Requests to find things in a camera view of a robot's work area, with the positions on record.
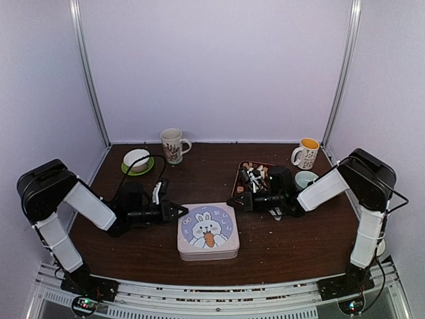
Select left aluminium frame post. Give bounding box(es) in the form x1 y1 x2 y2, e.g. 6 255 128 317
69 0 112 148

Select aluminium frame post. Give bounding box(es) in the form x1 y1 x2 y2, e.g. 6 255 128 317
321 0 363 149
69 0 112 148

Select white ceramic bowl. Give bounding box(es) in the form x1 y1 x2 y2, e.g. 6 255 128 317
124 149 150 173

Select white cup near base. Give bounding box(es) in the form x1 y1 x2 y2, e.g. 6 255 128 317
376 239 386 257

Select green saucer plate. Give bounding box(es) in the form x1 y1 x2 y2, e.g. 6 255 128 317
121 156 154 176

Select red chocolate tray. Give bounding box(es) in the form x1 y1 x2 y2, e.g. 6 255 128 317
231 161 274 197

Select front aluminium rail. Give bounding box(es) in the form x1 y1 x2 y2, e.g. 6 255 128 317
26 259 412 319

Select white handled tongs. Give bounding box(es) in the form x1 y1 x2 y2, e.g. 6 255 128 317
244 172 283 221

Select seashell coral mug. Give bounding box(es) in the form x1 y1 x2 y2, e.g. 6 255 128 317
160 128 192 165

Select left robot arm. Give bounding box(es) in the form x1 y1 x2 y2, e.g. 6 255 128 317
17 159 189 295

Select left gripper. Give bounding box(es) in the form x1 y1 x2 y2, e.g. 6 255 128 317
128 199 188 225

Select right aluminium frame post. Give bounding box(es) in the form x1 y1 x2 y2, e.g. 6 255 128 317
321 0 363 149

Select bunny tin lid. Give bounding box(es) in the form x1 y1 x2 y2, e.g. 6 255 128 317
177 203 240 252

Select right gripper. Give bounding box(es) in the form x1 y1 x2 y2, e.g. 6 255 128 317
227 190 284 213

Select yellow inside floral mug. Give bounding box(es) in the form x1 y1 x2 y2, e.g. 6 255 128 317
290 138 320 170

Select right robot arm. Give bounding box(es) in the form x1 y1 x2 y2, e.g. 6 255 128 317
225 148 396 294

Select tin box with dividers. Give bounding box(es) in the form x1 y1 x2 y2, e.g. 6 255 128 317
179 249 238 262

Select grey blue small bowl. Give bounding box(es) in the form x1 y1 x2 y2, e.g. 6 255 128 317
294 171 319 190

